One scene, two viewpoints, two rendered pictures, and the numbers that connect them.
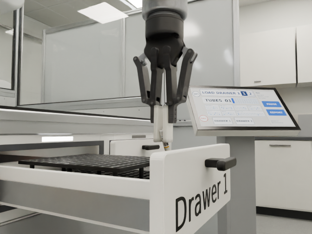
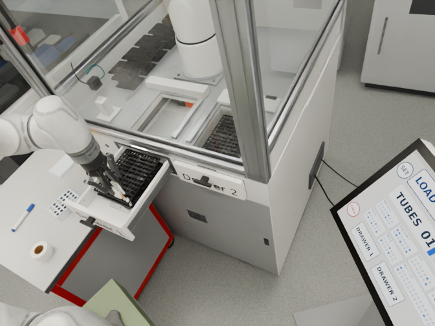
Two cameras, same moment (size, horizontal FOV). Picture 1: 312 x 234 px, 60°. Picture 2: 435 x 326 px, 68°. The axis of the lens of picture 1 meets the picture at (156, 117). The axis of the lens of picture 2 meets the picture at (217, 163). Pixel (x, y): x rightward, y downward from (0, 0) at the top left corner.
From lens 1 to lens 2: 152 cm
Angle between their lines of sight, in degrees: 100
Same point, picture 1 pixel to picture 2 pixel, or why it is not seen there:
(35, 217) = not seen: hidden behind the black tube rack
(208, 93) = (424, 191)
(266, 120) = not seen: outside the picture
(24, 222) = not seen: hidden behind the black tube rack
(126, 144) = (184, 167)
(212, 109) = (380, 215)
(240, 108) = (418, 271)
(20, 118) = (118, 136)
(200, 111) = (365, 197)
